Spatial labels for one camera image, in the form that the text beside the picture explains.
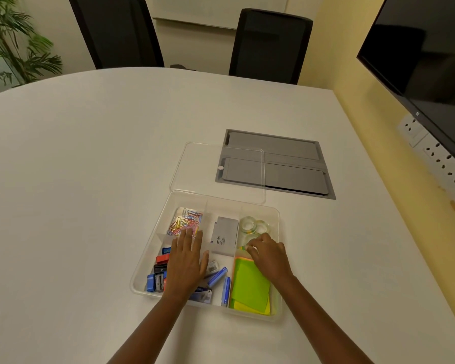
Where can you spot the blue pencil sharpener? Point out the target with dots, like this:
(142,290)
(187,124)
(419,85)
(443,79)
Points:
(155,283)

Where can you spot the person's right forearm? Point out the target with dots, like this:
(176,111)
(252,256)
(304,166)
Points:
(318,326)

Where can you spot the blue staples box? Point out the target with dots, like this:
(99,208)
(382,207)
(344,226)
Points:
(201,295)

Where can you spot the person's right hand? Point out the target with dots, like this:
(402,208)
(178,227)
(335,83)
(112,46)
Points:
(273,261)

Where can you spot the white wall socket plate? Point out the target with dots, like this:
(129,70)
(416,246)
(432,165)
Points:
(411,129)

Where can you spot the green potted plant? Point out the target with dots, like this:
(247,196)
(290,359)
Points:
(15,45)

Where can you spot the clear tape roll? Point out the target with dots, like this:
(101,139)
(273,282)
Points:
(263,226)
(247,224)

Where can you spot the person's left hand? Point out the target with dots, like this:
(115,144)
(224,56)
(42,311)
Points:
(184,267)

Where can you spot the black small stapler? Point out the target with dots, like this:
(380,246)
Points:
(160,269)

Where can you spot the red small stapler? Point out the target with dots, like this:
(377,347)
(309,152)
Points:
(162,259)

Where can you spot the white wall socket strip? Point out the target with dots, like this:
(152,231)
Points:
(449,172)

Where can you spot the green sticky note pad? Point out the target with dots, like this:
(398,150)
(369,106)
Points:
(250,286)

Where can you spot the person's left thumb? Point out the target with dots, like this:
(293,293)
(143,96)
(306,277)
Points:
(205,262)

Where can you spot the black wall monitor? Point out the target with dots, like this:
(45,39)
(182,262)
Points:
(428,45)

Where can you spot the person's right fingers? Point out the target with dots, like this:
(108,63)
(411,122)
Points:
(258,244)

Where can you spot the yellow sticky note pad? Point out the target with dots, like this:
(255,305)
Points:
(237,306)

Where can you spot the pile of coloured paper clips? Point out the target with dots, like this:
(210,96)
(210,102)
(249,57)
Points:
(185,220)

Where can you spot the clear plastic organizer tray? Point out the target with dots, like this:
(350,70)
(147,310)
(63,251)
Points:
(220,202)

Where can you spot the orange sticky note pad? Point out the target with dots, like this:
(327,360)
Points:
(242,257)

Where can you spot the clear plastic lid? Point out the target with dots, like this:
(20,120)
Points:
(197,170)

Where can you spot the person's left forearm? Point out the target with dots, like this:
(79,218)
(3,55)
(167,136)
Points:
(151,329)

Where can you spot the black office chair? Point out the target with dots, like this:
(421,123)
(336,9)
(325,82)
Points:
(117,30)
(269,45)

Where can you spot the small grey staples box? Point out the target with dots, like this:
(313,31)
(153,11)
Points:
(212,266)

